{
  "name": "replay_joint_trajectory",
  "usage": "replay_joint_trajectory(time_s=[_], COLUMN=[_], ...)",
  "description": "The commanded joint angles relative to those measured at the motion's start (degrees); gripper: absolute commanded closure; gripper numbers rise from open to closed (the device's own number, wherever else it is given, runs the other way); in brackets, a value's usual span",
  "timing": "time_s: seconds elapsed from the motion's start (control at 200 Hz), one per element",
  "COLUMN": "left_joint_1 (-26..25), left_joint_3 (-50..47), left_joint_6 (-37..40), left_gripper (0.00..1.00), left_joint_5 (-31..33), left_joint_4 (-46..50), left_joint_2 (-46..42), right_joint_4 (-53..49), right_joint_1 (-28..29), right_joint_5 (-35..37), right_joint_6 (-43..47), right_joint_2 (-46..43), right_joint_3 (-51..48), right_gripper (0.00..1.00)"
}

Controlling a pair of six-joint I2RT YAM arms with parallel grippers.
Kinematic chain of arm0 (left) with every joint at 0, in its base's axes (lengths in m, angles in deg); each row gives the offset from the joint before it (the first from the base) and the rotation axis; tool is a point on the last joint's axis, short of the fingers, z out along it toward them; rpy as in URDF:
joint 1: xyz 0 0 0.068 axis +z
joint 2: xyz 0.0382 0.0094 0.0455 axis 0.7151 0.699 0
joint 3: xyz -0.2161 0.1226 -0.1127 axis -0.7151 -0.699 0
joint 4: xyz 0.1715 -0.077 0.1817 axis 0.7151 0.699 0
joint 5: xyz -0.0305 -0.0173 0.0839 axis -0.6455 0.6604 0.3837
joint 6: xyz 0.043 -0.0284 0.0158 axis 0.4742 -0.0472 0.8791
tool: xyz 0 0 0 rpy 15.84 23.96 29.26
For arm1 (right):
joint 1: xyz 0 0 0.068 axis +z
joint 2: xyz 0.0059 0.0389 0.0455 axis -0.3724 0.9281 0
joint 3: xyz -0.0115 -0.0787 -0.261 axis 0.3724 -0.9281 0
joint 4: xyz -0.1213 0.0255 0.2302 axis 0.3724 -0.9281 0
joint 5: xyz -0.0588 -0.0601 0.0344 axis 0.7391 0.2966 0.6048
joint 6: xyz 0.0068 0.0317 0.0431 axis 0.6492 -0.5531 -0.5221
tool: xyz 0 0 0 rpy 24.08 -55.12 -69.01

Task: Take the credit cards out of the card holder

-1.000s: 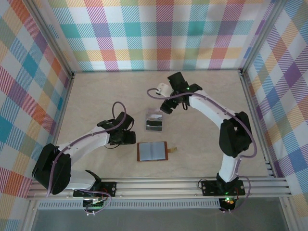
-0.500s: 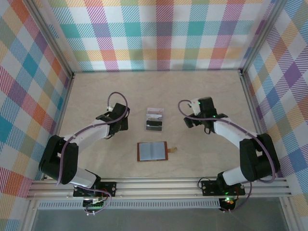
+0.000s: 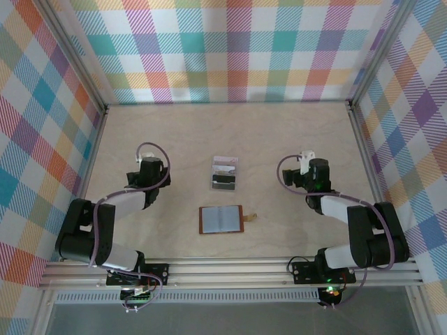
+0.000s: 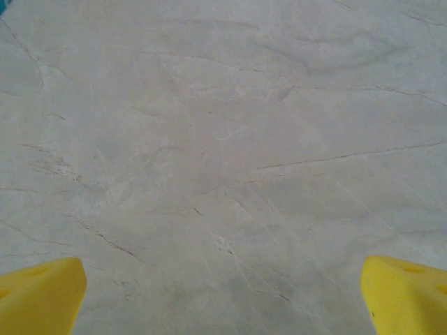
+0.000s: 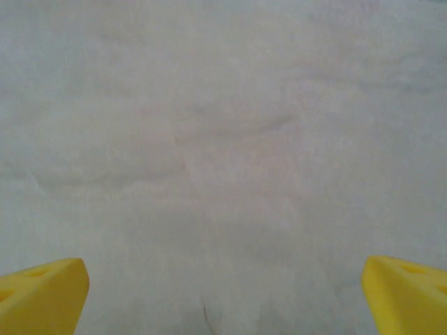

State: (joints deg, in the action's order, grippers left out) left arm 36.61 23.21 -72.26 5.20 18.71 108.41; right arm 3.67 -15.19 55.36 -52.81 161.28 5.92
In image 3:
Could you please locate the brown leather card holder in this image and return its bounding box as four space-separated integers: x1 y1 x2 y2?
198 204 259 235

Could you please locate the clear acrylic card stand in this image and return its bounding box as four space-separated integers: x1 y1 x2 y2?
210 154 240 192

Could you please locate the aluminium upright frame post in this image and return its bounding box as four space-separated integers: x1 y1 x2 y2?
36 0 109 112
349 0 418 107

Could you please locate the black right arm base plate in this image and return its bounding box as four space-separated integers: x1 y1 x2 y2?
291 260 356 285

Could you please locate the aluminium side rail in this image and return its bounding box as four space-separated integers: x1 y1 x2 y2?
59 104 111 262
347 100 401 259

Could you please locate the wide aluminium base rail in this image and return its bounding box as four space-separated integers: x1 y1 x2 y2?
37 256 423 289

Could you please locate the grey slotted cable duct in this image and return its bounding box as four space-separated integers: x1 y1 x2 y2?
54 291 322 305

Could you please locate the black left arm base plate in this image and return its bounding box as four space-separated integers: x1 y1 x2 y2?
105 263 171 288

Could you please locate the aluminium lower frame post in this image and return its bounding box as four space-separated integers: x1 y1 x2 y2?
29 288 57 335
406 285 436 335

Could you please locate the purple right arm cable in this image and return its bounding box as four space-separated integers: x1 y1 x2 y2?
277 155 401 311

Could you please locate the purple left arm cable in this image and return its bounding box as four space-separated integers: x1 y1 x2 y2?
89 141 171 314

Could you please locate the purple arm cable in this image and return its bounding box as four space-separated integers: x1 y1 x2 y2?
277 155 401 311
89 141 171 314

